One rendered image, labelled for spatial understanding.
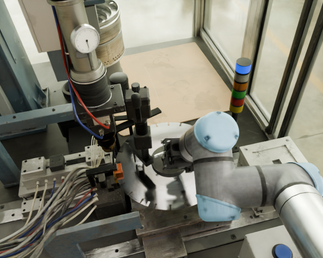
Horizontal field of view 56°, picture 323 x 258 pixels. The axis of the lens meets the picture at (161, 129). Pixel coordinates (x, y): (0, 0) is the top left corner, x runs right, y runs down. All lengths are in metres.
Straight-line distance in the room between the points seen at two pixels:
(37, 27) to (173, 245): 0.66
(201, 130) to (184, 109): 0.84
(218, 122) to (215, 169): 0.08
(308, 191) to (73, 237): 0.55
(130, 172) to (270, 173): 0.46
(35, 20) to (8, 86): 0.69
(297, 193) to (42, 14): 0.55
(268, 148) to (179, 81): 0.65
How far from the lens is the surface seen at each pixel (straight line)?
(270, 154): 1.04
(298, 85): 1.06
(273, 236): 0.89
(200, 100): 1.41
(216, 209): 0.54
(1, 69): 1.27
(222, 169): 0.54
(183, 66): 1.62
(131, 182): 0.88
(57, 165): 1.07
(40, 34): 0.66
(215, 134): 0.53
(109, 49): 1.38
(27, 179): 1.11
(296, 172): 0.58
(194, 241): 1.00
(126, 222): 0.79
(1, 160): 1.16
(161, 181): 0.87
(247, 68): 0.93
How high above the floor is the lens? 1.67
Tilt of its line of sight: 46 degrees down
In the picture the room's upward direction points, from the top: 4 degrees counter-clockwise
